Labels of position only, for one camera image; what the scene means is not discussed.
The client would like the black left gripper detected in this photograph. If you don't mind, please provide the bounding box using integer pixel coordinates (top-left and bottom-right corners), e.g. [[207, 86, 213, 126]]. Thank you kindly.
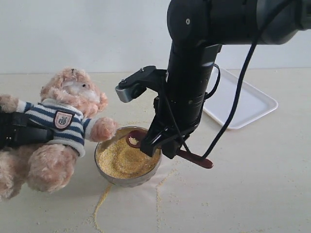
[[0, 112, 53, 149]]

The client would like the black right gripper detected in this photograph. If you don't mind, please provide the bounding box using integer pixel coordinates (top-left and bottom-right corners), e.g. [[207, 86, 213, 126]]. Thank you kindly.
[[140, 89, 206, 159]]

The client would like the dark red wooden spoon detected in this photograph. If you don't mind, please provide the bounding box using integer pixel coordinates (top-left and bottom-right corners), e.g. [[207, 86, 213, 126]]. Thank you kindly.
[[125, 130, 213, 169]]

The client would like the teddy bear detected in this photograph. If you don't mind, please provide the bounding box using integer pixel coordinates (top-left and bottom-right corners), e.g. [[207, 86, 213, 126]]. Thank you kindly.
[[0, 68, 117, 200]]

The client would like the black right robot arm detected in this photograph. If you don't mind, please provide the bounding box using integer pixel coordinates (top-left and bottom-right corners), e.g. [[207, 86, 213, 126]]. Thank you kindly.
[[140, 0, 311, 158]]

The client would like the steel bowl of millet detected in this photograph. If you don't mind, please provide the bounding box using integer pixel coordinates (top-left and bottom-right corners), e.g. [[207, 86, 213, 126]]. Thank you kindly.
[[94, 126, 162, 187]]

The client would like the white rectangular plastic tray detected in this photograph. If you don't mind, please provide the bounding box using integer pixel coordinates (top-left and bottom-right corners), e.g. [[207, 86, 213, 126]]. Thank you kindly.
[[203, 67, 278, 130]]

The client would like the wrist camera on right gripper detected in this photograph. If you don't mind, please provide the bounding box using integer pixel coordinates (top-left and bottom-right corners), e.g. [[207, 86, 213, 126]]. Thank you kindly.
[[115, 66, 167, 103]]

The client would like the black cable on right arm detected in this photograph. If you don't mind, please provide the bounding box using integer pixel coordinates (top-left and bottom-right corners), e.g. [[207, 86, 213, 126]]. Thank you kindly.
[[160, 4, 292, 157]]

